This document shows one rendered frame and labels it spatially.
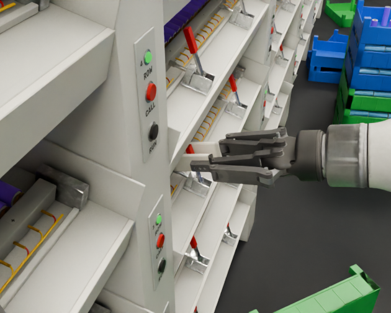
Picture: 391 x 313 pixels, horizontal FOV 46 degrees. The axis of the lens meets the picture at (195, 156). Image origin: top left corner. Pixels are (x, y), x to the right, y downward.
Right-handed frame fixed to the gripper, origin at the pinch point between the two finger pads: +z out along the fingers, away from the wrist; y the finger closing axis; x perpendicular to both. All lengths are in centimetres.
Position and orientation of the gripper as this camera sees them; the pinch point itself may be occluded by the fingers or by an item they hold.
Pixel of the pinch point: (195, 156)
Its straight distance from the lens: 74.4
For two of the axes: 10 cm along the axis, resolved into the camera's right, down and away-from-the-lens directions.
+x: -2.2, -8.3, -5.1
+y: 3.1, -5.6, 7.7
